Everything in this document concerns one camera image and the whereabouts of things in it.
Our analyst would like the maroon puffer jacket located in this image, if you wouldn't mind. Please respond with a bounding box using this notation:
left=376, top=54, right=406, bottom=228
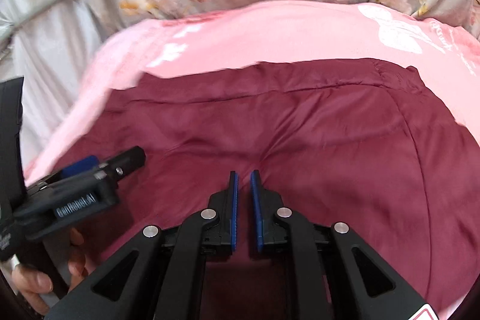
left=58, top=59, right=479, bottom=319

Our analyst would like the person's left hand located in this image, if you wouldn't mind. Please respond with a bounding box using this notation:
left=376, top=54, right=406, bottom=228
left=11, top=228, right=92, bottom=316

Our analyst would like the silver grey curtain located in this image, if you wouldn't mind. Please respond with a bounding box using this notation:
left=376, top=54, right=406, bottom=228
left=1, top=0, right=102, bottom=166

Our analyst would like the pink fleece blanket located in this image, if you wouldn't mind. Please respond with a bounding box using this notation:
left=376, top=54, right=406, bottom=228
left=29, top=1, right=479, bottom=179

